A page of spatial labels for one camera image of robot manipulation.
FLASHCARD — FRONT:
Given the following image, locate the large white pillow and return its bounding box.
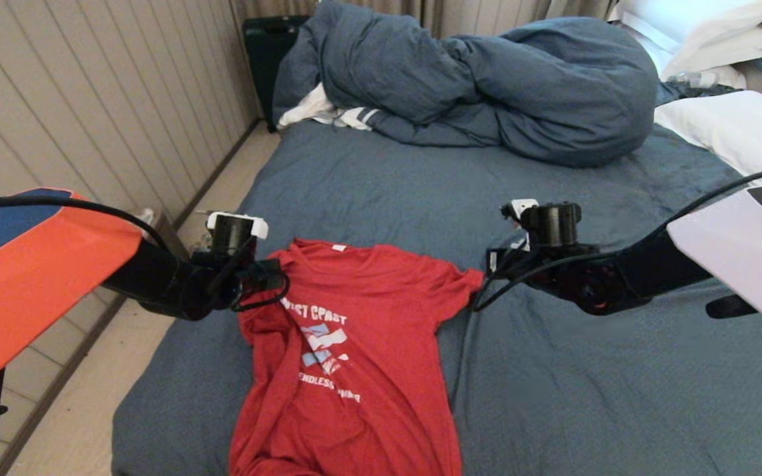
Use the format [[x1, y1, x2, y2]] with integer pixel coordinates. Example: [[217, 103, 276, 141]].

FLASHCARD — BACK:
[[654, 91, 762, 192]]

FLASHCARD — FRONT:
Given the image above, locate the clear plastic bottle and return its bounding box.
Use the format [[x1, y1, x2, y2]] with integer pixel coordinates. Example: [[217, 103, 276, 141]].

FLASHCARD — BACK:
[[664, 71, 718, 89]]

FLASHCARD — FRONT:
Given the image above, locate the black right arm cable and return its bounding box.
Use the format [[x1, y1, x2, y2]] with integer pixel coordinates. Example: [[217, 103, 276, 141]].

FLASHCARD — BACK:
[[472, 164, 762, 313]]

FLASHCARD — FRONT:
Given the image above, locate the black suitcase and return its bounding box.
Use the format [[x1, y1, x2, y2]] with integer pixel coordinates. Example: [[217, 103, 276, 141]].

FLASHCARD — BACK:
[[243, 17, 312, 133]]

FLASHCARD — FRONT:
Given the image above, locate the brown trash bin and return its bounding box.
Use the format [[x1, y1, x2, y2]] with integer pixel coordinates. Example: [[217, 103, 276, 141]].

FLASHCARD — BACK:
[[149, 210, 191, 260]]

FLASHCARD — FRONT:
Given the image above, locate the white striped garment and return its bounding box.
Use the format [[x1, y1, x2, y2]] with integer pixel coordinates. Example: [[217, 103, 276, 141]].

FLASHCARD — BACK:
[[278, 83, 380, 132]]

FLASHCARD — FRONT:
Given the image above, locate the red printed t-shirt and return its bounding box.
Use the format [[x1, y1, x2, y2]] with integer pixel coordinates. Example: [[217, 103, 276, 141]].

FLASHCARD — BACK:
[[229, 238, 486, 476]]

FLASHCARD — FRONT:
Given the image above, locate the crumpled blue duvet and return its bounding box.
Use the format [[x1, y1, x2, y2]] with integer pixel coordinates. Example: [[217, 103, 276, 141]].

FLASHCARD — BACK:
[[273, 1, 659, 167]]

